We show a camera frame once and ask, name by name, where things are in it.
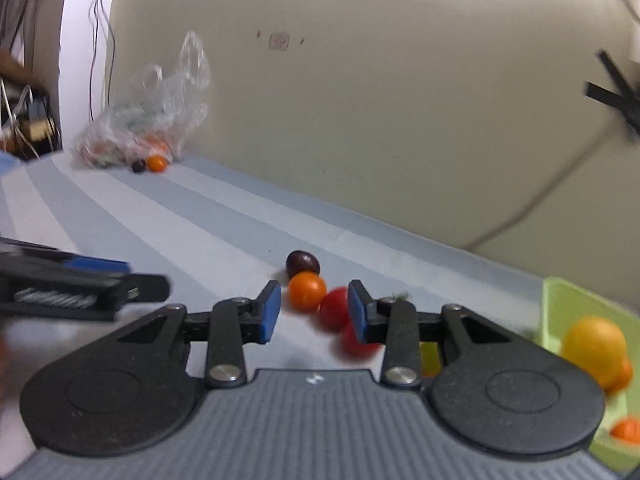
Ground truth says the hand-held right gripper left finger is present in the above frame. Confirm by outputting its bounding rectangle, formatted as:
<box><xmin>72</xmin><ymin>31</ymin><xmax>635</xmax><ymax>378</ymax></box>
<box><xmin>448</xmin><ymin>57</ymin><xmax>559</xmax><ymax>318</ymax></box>
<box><xmin>107</xmin><ymin>280</ymin><xmax>282</xmax><ymax>389</ymax></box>

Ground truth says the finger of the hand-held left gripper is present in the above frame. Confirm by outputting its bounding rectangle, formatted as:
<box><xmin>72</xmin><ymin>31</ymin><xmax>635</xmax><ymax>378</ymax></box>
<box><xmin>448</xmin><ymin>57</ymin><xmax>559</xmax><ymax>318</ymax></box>
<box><xmin>0</xmin><ymin>267</ymin><xmax>171</xmax><ymax>322</ymax></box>
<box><xmin>0</xmin><ymin>237</ymin><xmax>132</xmax><ymax>274</ymax></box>

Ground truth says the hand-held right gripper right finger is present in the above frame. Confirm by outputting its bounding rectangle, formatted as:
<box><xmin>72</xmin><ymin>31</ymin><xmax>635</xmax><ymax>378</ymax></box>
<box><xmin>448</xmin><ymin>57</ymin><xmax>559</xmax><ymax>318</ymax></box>
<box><xmin>347</xmin><ymin>280</ymin><xmax>531</xmax><ymax>389</ymax></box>

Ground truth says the red tomato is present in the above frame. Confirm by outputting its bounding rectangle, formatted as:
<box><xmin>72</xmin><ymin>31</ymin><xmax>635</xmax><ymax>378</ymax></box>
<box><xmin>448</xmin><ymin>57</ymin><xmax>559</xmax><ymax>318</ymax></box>
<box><xmin>318</xmin><ymin>287</ymin><xmax>352</xmax><ymax>332</ymax></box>
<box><xmin>339</xmin><ymin>321</ymin><xmax>383</xmax><ymax>360</ymax></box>

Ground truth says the dark purple plum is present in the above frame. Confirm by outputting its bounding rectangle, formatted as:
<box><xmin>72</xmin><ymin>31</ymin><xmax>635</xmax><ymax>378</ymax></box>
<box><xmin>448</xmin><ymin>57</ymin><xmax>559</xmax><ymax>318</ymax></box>
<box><xmin>285</xmin><ymin>250</ymin><xmax>321</xmax><ymax>281</ymax></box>

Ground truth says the green plastic basket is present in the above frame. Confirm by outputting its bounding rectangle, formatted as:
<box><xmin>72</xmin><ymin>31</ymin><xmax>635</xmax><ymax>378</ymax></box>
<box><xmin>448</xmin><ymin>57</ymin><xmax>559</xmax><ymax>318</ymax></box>
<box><xmin>539</xmin><ymin>276</ymin><xmax>640</xmax><ymax>473</ymax></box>

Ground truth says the yellow grapefruit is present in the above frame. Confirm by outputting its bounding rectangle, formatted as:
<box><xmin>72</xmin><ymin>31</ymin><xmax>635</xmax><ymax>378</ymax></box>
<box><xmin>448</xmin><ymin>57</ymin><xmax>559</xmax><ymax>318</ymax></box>
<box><xmin>560</xmin><ymin>316</ymin><xmax>628</xmax><ymax>391</ymax></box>

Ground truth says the orange mandarin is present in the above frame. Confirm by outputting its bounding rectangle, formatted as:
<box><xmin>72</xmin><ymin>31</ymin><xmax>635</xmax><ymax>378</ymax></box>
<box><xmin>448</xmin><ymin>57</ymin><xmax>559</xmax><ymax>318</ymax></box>
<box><xmin>605</xmin><ymin>357</ymin><xmax>635</xmax><ymax>395</ymax></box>
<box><xmin>610</xmin><ymin>419</ymin><xmax>640</xmax><ymax>445</ymax></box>

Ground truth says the striped bed sheet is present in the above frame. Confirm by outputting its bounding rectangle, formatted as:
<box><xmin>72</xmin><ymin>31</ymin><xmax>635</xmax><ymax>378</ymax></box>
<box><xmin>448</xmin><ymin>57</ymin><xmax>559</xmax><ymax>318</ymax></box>
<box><xmin>0</xmin><ymin>152</ymin><xmax>551</xmax><ymax>461</ymax></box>

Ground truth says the clear plastic bag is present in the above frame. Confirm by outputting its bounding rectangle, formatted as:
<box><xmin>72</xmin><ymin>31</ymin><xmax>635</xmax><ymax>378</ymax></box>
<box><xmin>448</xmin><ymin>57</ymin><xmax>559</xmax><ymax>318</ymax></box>
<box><xmin>72</xmin><ymin>30</ymin><xmax>211</xmax><ymax>168</ymax></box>

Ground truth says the dark cluttered shelf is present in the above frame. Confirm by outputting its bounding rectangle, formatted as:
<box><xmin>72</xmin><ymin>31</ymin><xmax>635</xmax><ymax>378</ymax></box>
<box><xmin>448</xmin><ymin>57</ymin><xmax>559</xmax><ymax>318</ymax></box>
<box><xmin>0</xmin><ymin>50</ymin><xmax>63</xmax><ymax>161</ymax></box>

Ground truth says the black tape cross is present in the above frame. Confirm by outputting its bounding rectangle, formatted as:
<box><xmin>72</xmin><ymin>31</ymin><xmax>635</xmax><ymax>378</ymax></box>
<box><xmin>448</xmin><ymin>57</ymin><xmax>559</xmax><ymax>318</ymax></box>
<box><xmin>584</xmin><ymin>50</ymin><xmax>640</xmax><ymax>141</ymax></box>

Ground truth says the black cable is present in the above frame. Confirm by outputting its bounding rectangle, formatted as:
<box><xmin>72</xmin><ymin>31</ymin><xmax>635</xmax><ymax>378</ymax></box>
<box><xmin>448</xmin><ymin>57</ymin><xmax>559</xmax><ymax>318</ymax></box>
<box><xmin>89</xmin><ymin>0</ymin><xmax>117</xmax><ymax>123</ymax></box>

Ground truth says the grey cable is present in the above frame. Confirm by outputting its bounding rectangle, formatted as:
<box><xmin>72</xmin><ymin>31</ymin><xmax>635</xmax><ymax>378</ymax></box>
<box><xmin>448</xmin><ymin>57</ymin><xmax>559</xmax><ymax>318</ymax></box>
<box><xmin>462</xmin><ymin>125</ymin><xmax>621</xmax><ymax>251</ymax></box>

